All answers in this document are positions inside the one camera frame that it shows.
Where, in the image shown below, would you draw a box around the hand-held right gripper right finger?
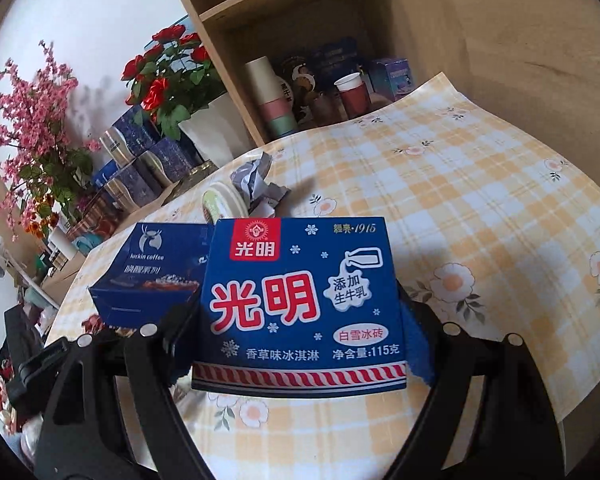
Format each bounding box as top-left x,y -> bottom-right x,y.
387,287 -> 568,480

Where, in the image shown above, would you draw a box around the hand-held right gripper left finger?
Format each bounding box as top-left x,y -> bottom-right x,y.
32,290 -> 206,480

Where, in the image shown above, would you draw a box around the dark blue coffee box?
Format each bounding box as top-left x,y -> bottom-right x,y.
87,222 -> 216,333

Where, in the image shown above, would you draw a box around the blue ice cream box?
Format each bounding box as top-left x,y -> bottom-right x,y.
191,217 -> 410,393

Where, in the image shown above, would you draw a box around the grey white paper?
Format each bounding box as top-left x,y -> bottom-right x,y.
229,152 -> 292,218

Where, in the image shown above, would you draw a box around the teal packet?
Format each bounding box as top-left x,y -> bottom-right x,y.
72,234 -> 101,256

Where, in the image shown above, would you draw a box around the round cream lid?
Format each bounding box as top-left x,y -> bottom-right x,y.
201,182 -> 248,223

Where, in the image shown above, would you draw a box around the black object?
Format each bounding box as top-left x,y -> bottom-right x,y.
2,305 -> 48,411

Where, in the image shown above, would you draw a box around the striped box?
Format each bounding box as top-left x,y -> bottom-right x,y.
65,195 -> 113,241

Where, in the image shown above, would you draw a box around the white vase orange flowers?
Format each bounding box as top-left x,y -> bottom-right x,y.
25,200 -> 72,257

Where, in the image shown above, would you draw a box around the blue gold gift box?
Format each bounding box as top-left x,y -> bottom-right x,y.
92,160 -> 163,213
137,135 -> 203,186
100,105 -> 161,166

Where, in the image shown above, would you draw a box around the gold tray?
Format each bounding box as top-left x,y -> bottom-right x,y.
172,160 -> 220,196

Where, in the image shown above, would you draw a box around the red rose plant white pot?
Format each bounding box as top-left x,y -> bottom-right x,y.
120,25 -> 251,168

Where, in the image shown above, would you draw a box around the red paper cup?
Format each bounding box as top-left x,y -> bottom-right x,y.
334,72 -> 370,120

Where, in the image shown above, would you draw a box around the brown cup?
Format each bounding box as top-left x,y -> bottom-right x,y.
307,91 -> 348,123

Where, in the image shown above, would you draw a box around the light blue small box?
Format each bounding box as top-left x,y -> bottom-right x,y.
367,57 -> 415,101

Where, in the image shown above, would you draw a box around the stack of pastel paper cups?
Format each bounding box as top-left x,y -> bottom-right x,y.
244,56 -> 301,138

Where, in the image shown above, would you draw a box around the pink blossom plant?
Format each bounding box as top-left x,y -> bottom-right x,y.
0,40 -> 103,241

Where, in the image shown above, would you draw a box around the dark blue box on shelf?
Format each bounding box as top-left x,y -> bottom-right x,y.
310,37 -> 366,86

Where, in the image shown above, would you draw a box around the wooden shelf unit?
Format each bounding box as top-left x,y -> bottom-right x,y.
162,0 -> 471,146

